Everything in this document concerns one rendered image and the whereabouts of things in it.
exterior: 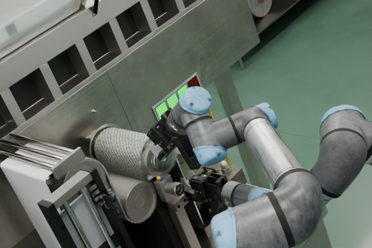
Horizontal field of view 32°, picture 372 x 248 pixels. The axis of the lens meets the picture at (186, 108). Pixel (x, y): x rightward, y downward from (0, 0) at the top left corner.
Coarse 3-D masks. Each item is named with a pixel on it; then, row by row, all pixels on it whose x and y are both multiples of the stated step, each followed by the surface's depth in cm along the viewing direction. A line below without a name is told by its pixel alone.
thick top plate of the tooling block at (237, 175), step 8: (184, 160) 235; (184, 168) 230; (200, 168) 227; (216, 168) 223; (232, 168) 220; (240, 168) 219; (184, 176) 226; (232, 176) 216; (240, 176) 218; (208, 208) 215
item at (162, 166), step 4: (152, 156) 194; (168, 156) 198; (152, 160) 194; (156, 160) 194; (168, 160) 198; (152, 164) 195; (156, 164) 194; (160, 164) 196; (164, 164) 197; (168, 164) 198; (156, 168) 195; (160, 168) 196; (164, 168) 197
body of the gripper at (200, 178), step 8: (208, 168) 200; (192, 176) 200; (200, 176) 201; (208, 176) 196; (216, 176) 196; (224, 176) 193; (192, 184) 199; (200, 184) 195; (208, 184) 196; (216, 184) 193; (200, 192) 198; (208, 192) 198; (216, 192) 196; (208, 200) 198
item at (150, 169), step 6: (150, 150) 194; (144, 156) 194; (150, 156) 194; (174, 156) 201; (144, 162) 194; (150, 162) 194; (150, 168) 194; (168, 168) 200; (150, 174) 196; (156, 174) 196
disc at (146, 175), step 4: (148, 140) 194; (144, 144) 193; (144, 148) 193; (144, 152) 194; (176, 152) 202; (140, 156) 193; (176, 156) 203; (140, 160) 193; (176, 160) 203; (140, 164) 193; (140, 168) 193; (144, 168) 194; (172, 168) 202; (144, 172) 194; (144, 176) 195; (148, 176) 196; (152, 176) 197; (152, 180) 197
